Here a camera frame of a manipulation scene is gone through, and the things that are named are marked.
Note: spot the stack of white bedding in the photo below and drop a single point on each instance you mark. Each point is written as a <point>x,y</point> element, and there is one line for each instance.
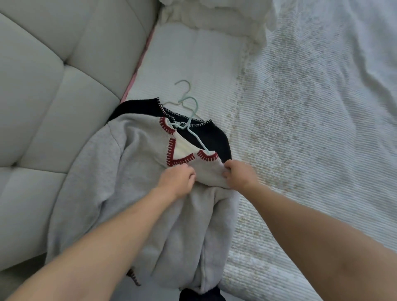
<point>217,15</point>

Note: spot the person's left hand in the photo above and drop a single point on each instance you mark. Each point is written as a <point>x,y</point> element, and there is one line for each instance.
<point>176,181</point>

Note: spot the person's left forearm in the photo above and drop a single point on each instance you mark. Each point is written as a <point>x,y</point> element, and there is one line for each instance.
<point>93,254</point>

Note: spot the bed with white bedspread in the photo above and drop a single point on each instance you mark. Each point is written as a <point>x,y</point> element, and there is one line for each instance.
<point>310,124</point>

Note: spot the black cardigan white trim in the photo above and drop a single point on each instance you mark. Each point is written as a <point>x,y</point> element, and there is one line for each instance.
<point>136,108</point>

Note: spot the grey sweater red stitching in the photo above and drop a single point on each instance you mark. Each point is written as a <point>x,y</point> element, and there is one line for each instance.
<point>130,192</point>

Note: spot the grey tufted headboard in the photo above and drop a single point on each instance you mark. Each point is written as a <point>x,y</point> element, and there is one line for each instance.
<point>46,93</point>

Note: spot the person's right hand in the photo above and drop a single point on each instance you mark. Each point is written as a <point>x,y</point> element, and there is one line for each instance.
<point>242,176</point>

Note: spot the light blue hanger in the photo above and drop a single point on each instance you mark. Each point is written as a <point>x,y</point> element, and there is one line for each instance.
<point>196,107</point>

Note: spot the person's black shorts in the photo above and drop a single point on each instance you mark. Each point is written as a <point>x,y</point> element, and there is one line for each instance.
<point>201,294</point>

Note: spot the person's right forearm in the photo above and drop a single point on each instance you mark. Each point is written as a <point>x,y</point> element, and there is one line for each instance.
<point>335,235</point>

